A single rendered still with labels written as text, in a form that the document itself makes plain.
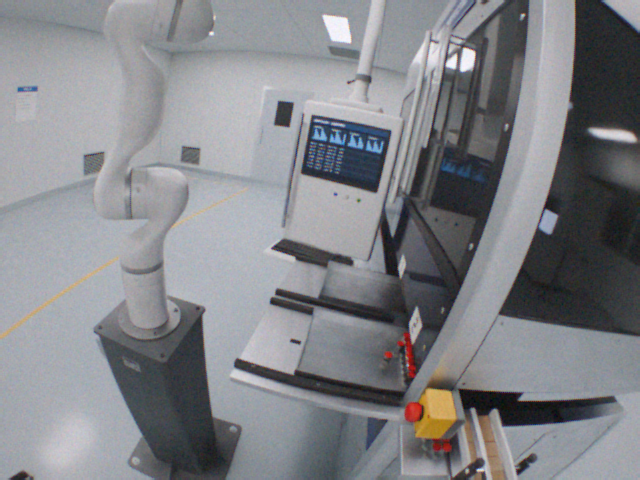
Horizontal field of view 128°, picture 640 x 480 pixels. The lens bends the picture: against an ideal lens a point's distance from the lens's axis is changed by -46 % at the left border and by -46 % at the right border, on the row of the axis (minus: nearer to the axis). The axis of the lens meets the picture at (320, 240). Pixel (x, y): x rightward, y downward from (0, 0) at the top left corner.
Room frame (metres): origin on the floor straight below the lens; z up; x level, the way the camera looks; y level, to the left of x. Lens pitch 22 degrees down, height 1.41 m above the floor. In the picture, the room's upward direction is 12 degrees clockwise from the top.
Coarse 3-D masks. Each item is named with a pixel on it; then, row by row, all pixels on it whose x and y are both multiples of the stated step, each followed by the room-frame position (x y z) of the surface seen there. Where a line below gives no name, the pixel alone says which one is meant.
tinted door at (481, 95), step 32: (512, 0) 0.51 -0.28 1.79; (480, 32) 0.70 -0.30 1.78; (512, 32) 0.50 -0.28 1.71; (480, 64) 0.66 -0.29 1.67; (512, 64) 0.48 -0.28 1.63; (480, 96) 0.62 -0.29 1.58; (448, 128) 0.84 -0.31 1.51; (480, 128) 0.58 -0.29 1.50; (448, 160) 0.76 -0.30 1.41; (480, 160) 0.54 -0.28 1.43; (448, 192) 0.69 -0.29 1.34; (480, 192) 0.50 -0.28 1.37; (448, 224) 0.62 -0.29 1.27; (448, 256) 0.55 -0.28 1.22
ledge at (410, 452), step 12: (408, 432) 0.33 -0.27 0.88; (408, 444) 0.30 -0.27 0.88; (420, 444) 0.30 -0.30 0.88; (408, 456) 0.27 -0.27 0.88; (420, 456) 0.27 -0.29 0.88; (444, 456) 0.26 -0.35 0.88; (408, 468) 0.24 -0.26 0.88; (420, 468) 0.24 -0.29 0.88; (432, 468) 0.23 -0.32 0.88; (444, 468) 0.23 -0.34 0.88
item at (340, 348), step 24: (312, 336) 0.61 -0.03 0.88; (336, 336) 0.63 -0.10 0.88; (360, 336) 0.65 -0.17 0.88; (384, 336) 0.66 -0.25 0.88; (312, 360) 0.52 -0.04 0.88; (336, 360) 0.53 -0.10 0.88; (360, 360) 0.55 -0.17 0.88; (336, 384) 0.44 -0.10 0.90; (360, 384) 0.43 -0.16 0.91; (384, 384) 0.47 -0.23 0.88
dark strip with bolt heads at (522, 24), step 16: (528, 0) 0.42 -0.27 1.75; (528, 16) 0.42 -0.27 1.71; (512, 80) 0.46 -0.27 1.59; (512, 96) 0.45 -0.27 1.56; (512, 112) 0.44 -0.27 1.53; (512, 128) 0.42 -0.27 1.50; (496, 160) 0.46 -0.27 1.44; (496, 176) 0.44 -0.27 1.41; (496, 192) 0.42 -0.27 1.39; (480, 208) 0.46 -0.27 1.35; (480, 224) 0.44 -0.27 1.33; (464, 256) 0.46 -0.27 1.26; (464, 272) 0.43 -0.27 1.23
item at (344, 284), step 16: (336, 272) 1.02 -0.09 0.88; (352, 272) 1.03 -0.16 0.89; (368, 272) 1.02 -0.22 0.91; (336, 288) 0.89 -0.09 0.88; (352, 288) 0.92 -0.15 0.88; (368, 288) 0.94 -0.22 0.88; (384, 288) 0.96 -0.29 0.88; (400, 288) 0.98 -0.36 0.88; (352, 304) 0.77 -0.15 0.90; (368, 304) 0.83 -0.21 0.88; (384, 304) 0.84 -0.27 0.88; (400, 304) 0.86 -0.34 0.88; (400, 320) 0.76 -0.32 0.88
